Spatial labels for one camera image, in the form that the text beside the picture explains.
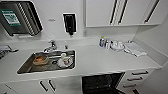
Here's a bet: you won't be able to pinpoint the chrome sink faucet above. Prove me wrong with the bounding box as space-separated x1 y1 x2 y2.
42 39 58 53

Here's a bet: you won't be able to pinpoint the black cabinet door handle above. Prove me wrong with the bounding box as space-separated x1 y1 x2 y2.
143 0 161 25
109 0 119 26
117 0 129 26

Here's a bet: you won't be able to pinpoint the white narrow drawer cabinet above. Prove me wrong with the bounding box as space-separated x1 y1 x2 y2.
117 67 156 94

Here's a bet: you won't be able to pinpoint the small white bottle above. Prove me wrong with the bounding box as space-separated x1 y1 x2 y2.
104 38 111 50

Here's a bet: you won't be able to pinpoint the black wall soap dispenser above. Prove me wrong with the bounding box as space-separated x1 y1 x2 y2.
62 12 77 37

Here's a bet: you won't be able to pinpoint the steel paper towel dispenser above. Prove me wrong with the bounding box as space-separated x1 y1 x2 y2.
0 0 45 37

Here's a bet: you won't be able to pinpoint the white upper cabinet black handles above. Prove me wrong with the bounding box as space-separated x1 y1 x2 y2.
83 0 168 29

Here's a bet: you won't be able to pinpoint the white wall outlet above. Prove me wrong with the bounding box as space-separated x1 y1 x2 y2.
82 29 89 37

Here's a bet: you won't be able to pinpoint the small grey wall label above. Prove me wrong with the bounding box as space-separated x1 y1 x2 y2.
47 18 57 23

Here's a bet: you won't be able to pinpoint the blue dish soap bottle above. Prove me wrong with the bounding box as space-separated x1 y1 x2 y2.
98 35 106 48

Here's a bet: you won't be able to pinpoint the stainless steel dishwasher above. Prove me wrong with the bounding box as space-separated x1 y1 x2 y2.
81 71 127 94

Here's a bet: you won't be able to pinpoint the white plate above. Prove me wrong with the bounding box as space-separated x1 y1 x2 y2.
56 57 73 70

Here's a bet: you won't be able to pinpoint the stainless steel sink basin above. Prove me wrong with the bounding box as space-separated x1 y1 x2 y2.
16 49 77 75

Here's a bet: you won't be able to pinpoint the small black sink knob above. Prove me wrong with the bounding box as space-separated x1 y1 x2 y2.
63 44 69 51

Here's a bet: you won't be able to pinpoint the white cup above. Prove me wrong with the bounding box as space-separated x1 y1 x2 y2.
59 52 69 66

